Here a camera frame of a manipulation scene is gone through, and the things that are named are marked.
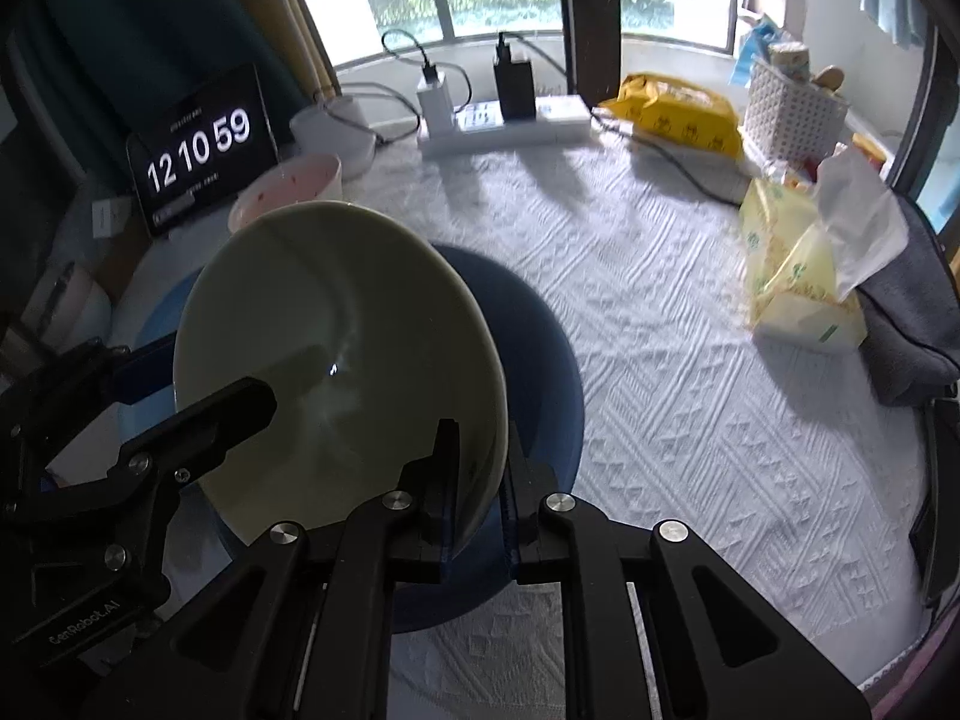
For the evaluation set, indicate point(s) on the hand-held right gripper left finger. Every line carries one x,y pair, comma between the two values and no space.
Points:
448,495

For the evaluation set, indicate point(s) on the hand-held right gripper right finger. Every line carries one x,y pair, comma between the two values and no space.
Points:
514,517

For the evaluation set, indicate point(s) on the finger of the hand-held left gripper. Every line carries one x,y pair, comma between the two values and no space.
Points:
217,420
142,367

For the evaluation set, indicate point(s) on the cream bowl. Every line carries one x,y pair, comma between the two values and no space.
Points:
315,300

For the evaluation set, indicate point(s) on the dark blue bowl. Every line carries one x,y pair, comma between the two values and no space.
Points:
540,360

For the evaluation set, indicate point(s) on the pink-lined grey bowl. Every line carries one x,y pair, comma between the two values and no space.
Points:
300,180

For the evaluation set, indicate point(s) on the brown cardboard box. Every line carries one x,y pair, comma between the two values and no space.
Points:
124,262

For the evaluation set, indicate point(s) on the small white box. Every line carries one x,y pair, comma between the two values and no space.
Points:
112,219

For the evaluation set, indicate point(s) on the tablet showing clock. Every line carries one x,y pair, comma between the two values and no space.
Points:
202,150

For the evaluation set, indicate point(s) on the white desk lamp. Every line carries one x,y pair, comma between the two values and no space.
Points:
330,142

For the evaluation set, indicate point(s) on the teal curtain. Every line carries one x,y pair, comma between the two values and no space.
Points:
112,30

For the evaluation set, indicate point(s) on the yellow tissue pack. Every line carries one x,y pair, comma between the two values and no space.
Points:
772,225
810,315

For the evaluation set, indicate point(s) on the yellow curtain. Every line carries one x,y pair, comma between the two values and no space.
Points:
292,30

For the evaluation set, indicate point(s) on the white charger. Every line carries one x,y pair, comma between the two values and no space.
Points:
437,109

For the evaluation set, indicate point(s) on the white power strip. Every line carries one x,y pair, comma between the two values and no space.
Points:
555,116

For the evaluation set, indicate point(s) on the black charger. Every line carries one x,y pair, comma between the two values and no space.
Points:
515,86

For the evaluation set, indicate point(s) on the yellow plastic bag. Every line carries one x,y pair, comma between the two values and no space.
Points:
675,116

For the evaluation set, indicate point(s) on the grey cloth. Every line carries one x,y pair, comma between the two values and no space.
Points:
915,330

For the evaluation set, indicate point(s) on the white lattice basket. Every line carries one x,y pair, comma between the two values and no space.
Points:
787,116

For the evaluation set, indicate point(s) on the blue plastic packet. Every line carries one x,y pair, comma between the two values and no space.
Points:
754,52

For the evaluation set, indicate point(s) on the dark window frame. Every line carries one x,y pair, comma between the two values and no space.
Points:
589,15

